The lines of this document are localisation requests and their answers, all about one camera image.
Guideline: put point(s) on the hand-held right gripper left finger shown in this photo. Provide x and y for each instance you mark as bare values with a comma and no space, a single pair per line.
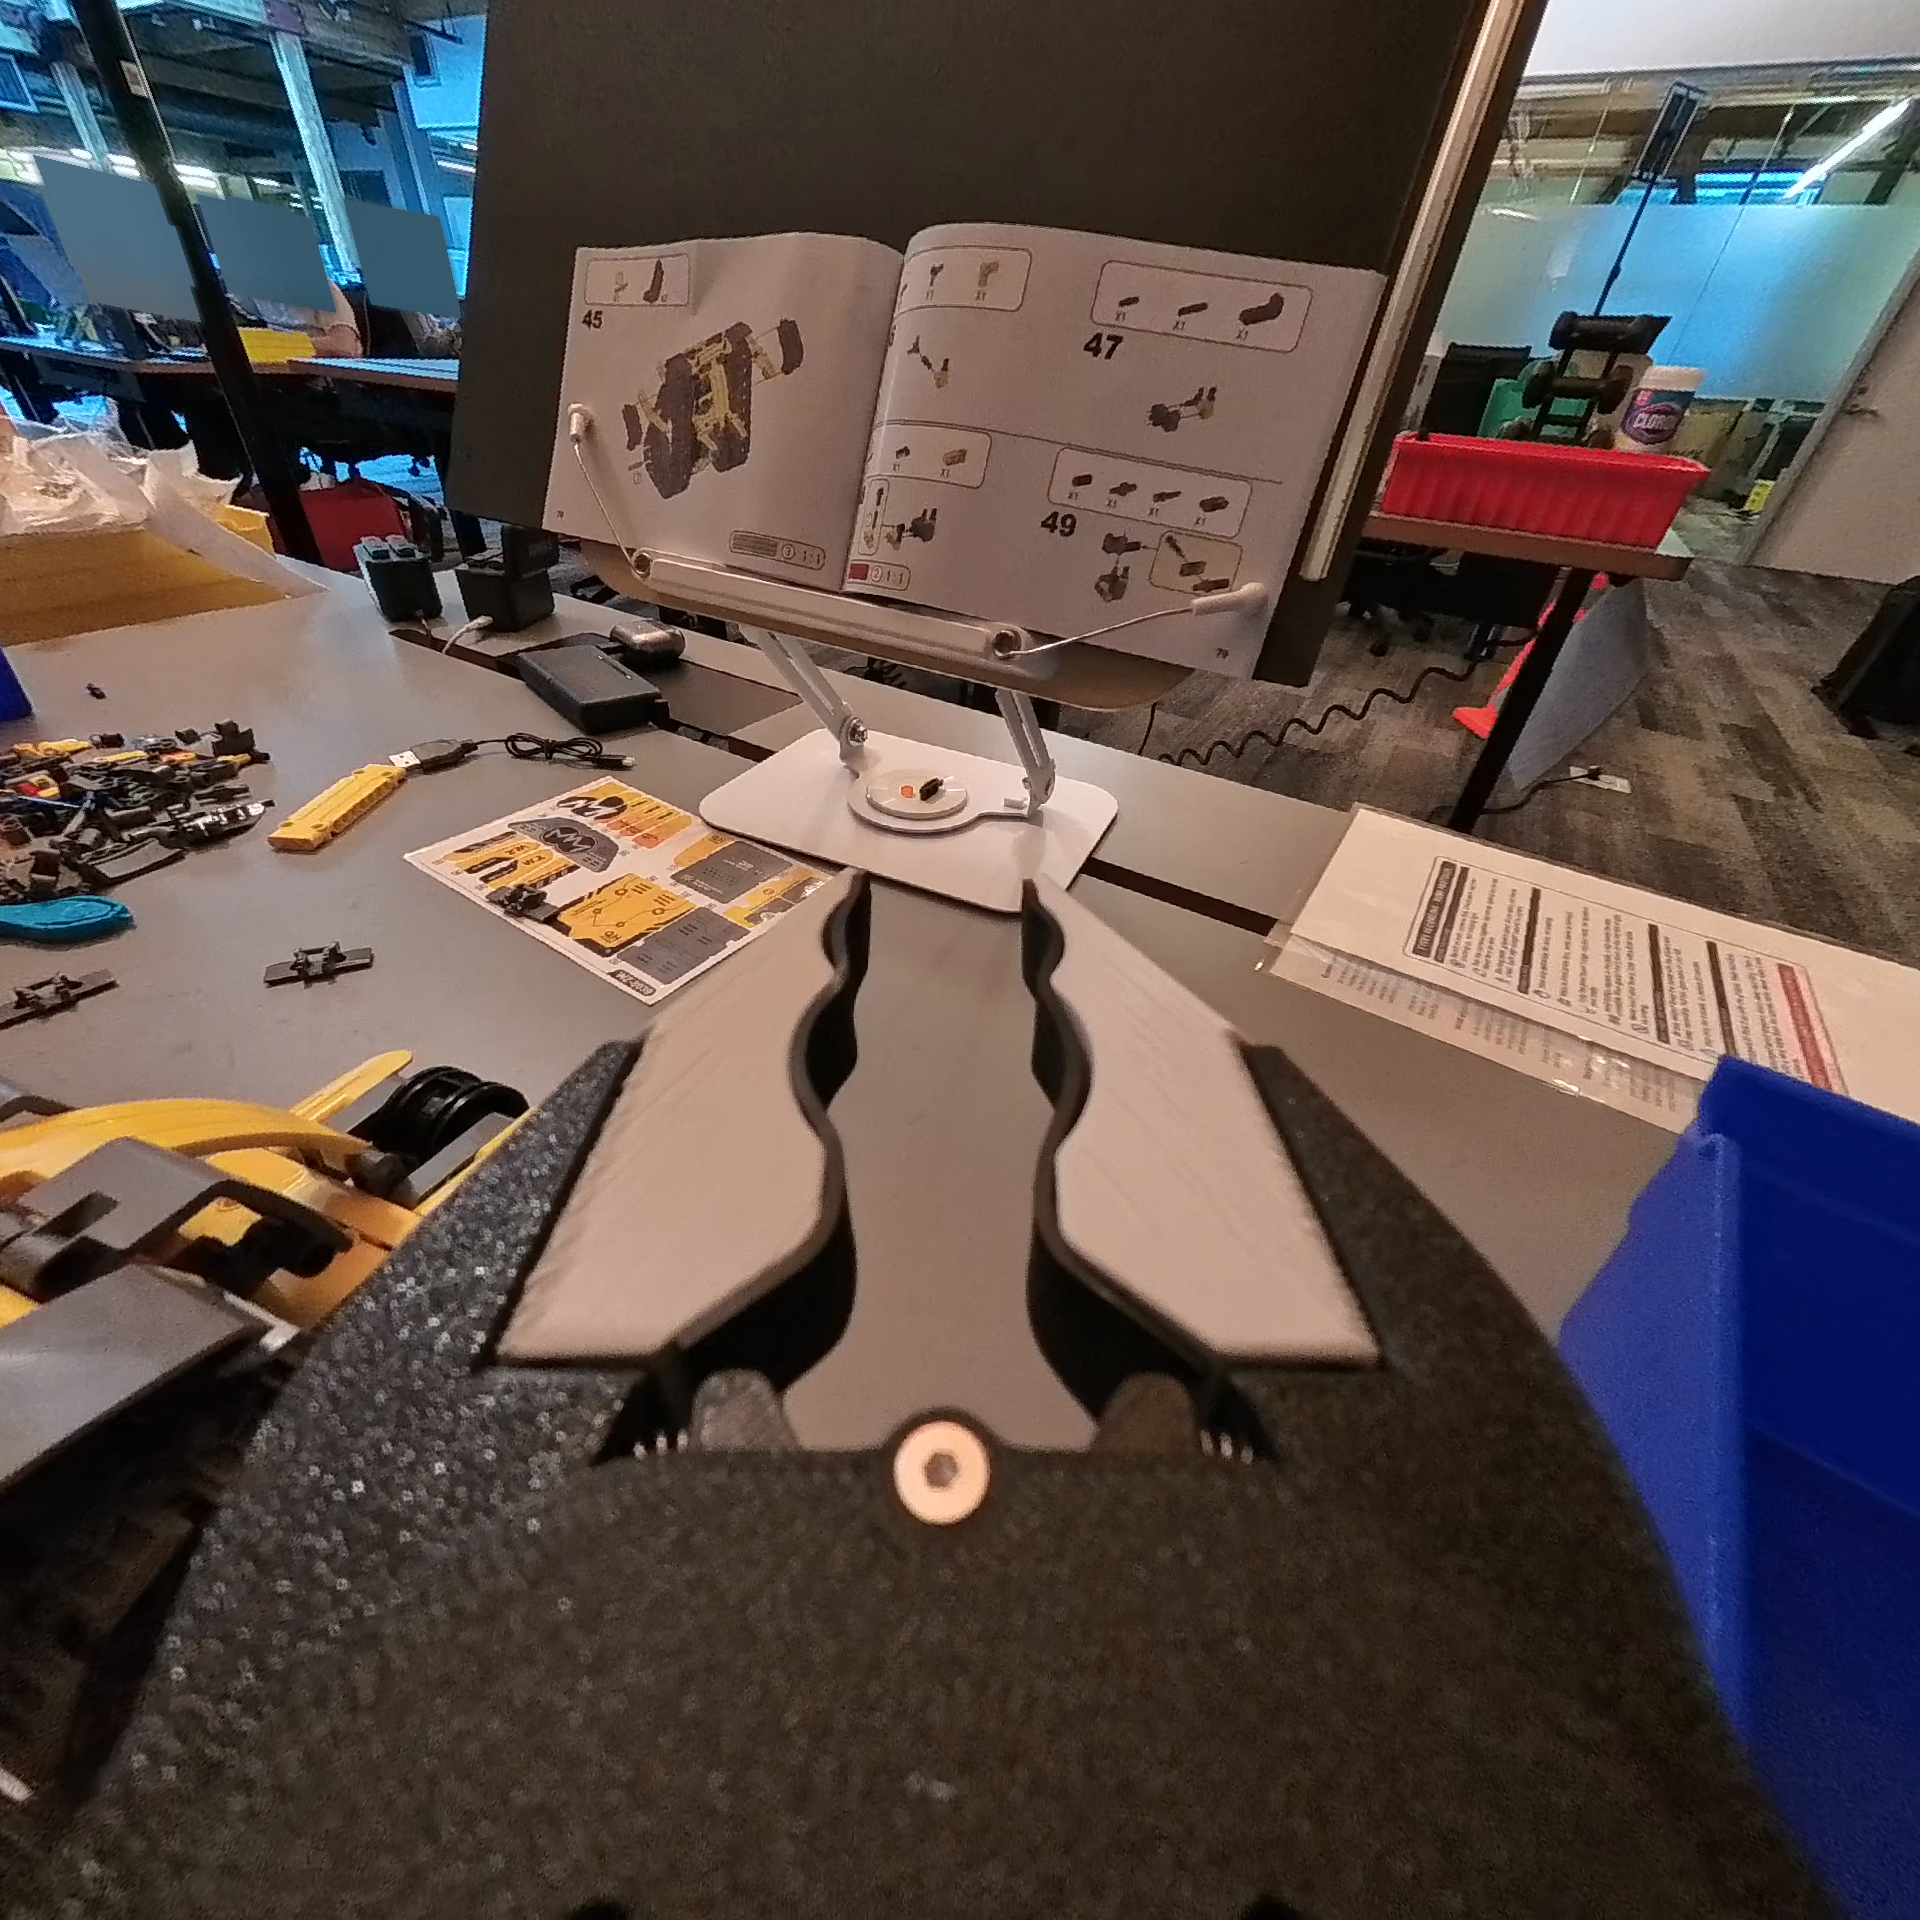
676,1185

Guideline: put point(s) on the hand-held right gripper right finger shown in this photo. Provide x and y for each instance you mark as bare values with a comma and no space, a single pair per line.
1199,1185

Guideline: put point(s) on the yellow tracked toy vehicle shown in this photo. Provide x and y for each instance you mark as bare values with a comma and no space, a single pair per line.
181,1155

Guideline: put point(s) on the instruction booklet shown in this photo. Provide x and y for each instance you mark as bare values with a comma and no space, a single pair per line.
1021,388

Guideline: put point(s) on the yellow sticker sheet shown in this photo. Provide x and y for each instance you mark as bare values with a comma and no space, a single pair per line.
659,914

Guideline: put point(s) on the laminated instruction sheet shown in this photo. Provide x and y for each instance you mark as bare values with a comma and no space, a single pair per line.
1500,960

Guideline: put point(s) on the white book stand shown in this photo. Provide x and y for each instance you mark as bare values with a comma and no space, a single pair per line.
795,818

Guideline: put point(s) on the yellow toy beam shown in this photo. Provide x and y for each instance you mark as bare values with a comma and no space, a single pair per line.
338,807

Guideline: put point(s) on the black power adapter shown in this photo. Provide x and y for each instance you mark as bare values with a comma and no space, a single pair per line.
591,683

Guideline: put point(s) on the grey earbuds case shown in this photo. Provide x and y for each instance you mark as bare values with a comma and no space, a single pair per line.
647,645

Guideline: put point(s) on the orange traffic cone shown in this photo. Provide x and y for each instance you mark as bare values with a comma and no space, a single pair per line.
1492,705

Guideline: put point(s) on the blue plastic bin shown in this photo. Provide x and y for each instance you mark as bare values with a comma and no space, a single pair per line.
1769,1424

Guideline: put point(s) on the white leaning panel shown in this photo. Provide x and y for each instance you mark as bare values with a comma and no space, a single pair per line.
1576,690

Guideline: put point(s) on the black battery charger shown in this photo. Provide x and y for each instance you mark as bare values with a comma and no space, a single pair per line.
509,584
399,578

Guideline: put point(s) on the pile of toy parts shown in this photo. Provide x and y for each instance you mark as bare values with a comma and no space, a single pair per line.
135,810

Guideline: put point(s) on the teal plastic tool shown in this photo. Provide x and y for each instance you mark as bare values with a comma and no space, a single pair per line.
62,919

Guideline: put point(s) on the brown edged background table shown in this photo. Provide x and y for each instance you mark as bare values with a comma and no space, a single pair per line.
1561,559

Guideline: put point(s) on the red plastic bin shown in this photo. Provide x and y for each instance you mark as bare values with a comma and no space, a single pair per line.
1530,493

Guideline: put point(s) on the blue plastic box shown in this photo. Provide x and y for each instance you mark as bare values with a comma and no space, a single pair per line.
13,683

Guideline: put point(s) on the white wipes canister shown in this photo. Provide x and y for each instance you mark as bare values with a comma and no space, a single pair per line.
1658,413

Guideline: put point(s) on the clear plastic bags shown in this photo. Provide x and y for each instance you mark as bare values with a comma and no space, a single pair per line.
90,479

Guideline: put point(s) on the black stand pole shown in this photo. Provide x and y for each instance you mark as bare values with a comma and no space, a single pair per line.
221,301

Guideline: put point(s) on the tripod stand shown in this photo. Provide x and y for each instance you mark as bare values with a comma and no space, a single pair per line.
1676,136

